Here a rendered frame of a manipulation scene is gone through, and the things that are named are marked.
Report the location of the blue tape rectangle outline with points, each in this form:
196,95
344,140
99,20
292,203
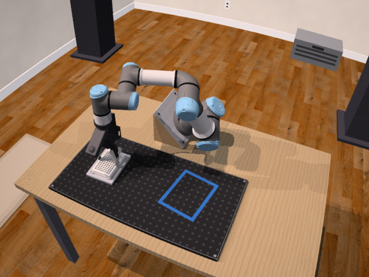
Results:
202,205

